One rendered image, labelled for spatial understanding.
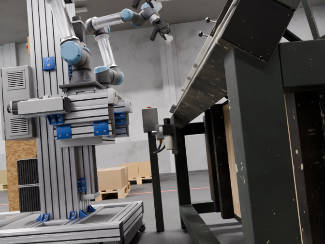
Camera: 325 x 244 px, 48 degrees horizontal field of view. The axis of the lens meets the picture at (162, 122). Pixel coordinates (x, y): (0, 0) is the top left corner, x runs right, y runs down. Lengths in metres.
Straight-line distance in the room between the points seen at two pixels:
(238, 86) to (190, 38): 9.21
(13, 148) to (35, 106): 1.92
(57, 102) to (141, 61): 7.82
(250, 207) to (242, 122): 0.16
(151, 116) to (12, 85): 0.99
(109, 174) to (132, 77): 5.09
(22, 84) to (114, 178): 2.84
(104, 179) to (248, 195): 4.47
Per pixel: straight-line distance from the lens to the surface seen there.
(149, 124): 2.77
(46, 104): 2.16
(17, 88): 2.54
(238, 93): 0.71
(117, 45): 10.11
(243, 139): 0.70
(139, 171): 7.02
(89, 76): 2.25
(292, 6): 0.78
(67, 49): 2.15
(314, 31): 3.25
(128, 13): 2.68
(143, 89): 9.72
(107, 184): 5.12
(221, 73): 0.92
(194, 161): 9.49
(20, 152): 4.04
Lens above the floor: 0.61
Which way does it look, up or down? 4 degrees up
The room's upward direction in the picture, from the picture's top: 5 degrees counter-clockwise
